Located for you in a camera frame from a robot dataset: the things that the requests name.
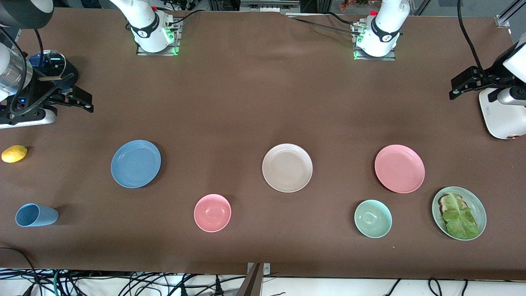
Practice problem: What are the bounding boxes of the reddish brown plant decoration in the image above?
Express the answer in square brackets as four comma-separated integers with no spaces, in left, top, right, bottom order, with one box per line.
[340,0,383,12]

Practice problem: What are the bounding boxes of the white appliance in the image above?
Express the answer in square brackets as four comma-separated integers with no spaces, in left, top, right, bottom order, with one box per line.
[479,88,526,140]

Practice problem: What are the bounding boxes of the small metal bracket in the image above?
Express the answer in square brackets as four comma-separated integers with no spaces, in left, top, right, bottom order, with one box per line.
[247,262,271,276]

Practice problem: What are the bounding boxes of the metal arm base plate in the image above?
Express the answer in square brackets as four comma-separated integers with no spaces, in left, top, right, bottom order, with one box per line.
[137,18,181,56]
[353,23,396,61]

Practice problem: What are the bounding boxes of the grey metal frame bar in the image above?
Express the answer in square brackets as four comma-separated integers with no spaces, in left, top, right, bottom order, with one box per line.
[240,0,300,13]

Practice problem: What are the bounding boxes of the dark blue saucepan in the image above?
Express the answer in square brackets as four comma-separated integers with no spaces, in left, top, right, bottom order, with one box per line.
[27,49,79,95]

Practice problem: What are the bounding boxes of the beige plate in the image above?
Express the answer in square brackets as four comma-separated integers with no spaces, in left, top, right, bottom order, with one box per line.
[262,143,313,193]

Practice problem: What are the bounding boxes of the black base cable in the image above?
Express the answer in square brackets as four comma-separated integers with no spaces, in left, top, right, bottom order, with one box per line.
[325,12,357,27]
[169,9,206,26]
[288,16,359,37]

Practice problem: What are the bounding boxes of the toasted bread slice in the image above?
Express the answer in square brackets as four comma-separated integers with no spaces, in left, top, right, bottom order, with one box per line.
[438,194,467,214]

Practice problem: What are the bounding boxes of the brown table cover cloth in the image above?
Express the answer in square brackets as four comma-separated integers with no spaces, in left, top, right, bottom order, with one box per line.
[0,7,526,281]

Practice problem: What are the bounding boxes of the pink plate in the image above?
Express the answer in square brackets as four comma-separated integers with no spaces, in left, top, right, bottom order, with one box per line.
[374,145,425,194]

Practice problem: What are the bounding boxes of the blue cup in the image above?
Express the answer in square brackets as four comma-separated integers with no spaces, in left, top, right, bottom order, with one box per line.
[15,203,59,227]

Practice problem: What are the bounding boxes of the black looped cable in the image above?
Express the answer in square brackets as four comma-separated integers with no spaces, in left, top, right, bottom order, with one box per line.
[0,247,39,288]

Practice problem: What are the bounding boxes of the tangled black floor cables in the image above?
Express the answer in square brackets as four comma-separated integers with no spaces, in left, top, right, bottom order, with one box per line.
[0,269,247,296]

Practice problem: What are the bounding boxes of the glass lid with blue knob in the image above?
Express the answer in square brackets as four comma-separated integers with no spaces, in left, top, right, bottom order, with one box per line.
[28,50,66,81]

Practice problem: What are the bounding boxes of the aluminium frame profile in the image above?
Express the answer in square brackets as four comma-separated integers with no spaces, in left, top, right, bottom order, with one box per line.
[495,0,526,28]

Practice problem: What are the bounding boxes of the green plate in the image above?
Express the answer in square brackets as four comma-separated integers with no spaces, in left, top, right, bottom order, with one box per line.
[432,187,487,241]

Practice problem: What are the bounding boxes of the yellow lemon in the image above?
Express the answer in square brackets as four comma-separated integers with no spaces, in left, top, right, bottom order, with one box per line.
[1,145,28,164]

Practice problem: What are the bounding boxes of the blue plate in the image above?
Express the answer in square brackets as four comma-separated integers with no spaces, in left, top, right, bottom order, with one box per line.
[111,140,161,189]

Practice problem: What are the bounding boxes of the green bowl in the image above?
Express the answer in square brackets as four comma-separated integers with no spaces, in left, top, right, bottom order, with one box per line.
[354,200,392,238]

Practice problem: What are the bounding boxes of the green lettuce leaf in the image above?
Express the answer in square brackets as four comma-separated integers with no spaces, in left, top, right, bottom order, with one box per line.
[442,193,480,240]

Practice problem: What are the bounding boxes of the dark metal post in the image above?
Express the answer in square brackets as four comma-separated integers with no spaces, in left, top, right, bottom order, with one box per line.
[236,263,263,296]

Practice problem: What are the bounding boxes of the pink bowl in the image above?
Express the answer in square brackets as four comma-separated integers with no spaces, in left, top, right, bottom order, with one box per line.
[194,194,232,233]

